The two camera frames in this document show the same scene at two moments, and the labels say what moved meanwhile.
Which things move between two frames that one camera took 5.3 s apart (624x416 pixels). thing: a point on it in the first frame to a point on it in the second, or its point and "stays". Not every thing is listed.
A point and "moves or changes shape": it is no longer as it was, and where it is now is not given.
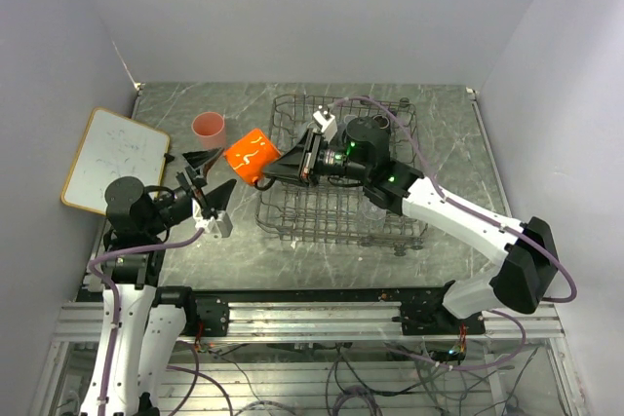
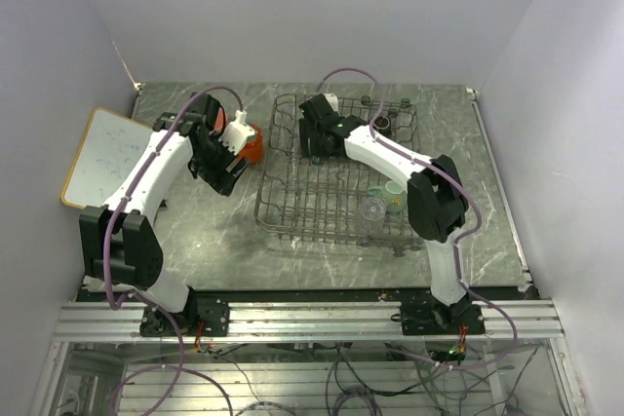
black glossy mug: x=382 y=121 stays
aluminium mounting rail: x=83 y=321 stays
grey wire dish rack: x=336 y=212 stays
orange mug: x=252 y=154 moves or changes shape
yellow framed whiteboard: x=113 y=146 stays
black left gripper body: x=187 y=190 to x=212 y=164
